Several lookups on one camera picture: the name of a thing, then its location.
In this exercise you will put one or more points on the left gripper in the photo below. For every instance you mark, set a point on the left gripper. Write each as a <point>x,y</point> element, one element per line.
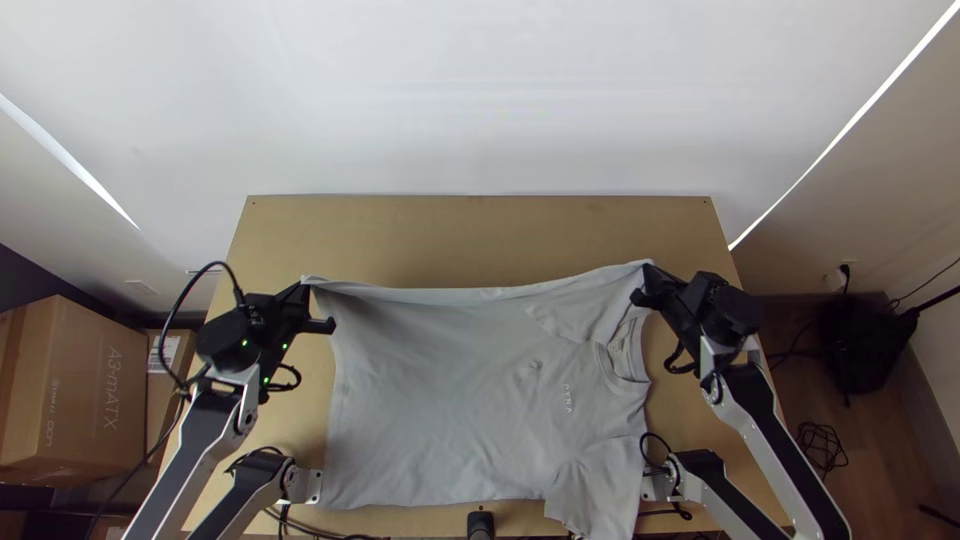
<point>289,315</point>

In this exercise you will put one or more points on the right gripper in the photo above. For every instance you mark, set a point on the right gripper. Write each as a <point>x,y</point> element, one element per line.
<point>679,311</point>

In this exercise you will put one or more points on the grey t-shirt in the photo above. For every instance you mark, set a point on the grey t-shirt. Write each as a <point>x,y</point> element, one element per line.
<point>450,375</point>

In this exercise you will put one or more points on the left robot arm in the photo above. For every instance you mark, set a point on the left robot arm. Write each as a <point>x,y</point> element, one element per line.
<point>211,427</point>

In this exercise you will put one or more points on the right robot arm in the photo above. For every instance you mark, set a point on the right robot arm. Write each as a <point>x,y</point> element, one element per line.
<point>757,420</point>

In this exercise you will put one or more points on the cardboard box with label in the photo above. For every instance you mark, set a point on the cardboard box with label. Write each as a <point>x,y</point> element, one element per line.
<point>169,397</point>

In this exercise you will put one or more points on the black bag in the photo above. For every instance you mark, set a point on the black bag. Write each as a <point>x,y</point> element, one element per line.
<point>862,341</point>

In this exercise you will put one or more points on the large cardboard box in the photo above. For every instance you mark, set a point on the large cardboard box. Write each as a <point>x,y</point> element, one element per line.
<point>67,390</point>

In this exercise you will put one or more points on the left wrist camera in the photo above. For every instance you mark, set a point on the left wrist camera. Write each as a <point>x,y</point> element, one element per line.
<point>255,311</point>

